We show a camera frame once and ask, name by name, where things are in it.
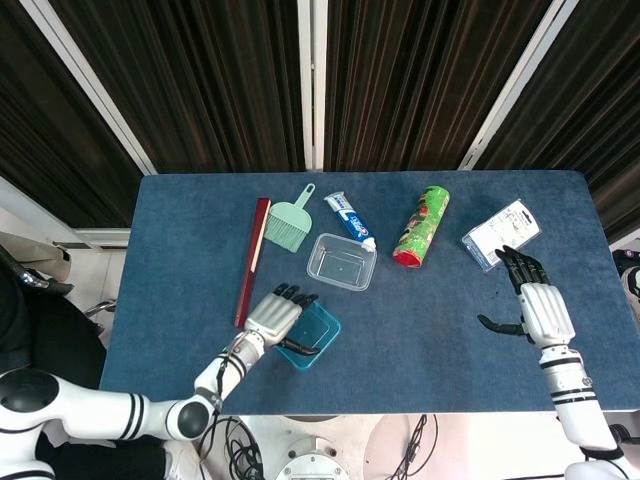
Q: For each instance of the teal plastic lid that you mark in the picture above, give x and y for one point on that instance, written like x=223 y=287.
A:
x=325 y=325

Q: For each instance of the green chip can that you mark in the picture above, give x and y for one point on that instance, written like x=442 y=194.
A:
x=420 y=230

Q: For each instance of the chrome black chair armrest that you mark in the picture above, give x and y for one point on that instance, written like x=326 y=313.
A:
x=45 y=286

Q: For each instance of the black white device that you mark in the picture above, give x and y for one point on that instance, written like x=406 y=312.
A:
x=631 y=272

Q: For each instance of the chrome chair tube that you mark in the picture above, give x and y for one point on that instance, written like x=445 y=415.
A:
x=100 y=306

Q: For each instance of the dark red folded fan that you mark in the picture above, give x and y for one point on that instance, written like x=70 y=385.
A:
x=252 y=260

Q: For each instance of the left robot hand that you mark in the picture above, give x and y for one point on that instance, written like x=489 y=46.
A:
x=272 y=317

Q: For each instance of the mint green small brush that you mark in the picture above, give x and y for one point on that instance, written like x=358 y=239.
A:
x=290 y=225

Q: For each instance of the blue white toothpaste tube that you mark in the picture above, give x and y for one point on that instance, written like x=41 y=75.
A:
x=350 y=220

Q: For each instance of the clear blister pack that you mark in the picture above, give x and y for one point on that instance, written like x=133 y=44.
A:
x=502 y=230

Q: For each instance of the white window post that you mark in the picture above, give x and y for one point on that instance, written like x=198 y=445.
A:
x=515 y=90
x=90 y=85
x=312 y=85

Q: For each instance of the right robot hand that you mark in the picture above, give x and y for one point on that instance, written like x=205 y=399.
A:
x=545 y=315

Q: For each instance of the transparent plastic container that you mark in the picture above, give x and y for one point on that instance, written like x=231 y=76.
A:
x=340 y=265

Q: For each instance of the white shoe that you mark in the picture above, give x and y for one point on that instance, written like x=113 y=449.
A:
x=182 y=457

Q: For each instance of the person in black clothes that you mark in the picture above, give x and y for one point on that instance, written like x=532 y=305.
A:
x=60 y=330

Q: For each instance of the blue felt table mat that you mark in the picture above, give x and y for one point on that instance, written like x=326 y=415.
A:
x=400 y=325

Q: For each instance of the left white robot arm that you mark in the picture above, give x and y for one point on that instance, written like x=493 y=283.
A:
x=100 y=410

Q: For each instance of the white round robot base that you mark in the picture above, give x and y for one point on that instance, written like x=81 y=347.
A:
x=312 y=462

